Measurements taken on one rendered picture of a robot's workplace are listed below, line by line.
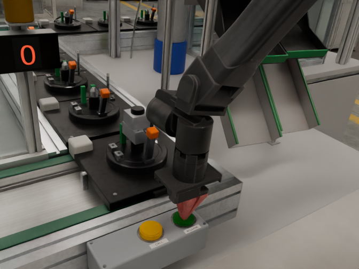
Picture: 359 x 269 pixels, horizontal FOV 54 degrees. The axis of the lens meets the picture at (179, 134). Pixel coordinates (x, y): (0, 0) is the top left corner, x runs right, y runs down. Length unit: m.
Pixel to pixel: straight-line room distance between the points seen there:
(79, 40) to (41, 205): 1.28
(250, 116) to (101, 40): 1.23
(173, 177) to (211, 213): 0.21
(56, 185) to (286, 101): 0.63
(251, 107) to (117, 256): 0.51
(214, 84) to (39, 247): 0.39
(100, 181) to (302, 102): 0.60
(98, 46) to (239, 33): 1.54
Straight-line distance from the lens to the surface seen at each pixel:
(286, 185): 1.00
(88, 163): 0.80
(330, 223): 0.93
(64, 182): 0.84
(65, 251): 0.63
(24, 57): 0.74
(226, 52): 0.49
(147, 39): 2.10
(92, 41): 1.96
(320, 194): 1.01
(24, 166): 0.86
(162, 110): 0.58
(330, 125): 2.44
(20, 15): 0.72
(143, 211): 0.69
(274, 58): 0.83
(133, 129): 0.75
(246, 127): 0.89
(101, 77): 1.34
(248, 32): 0.48
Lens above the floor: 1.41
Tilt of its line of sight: 28 degrees down
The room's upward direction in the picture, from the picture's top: 5 degrees clockwise
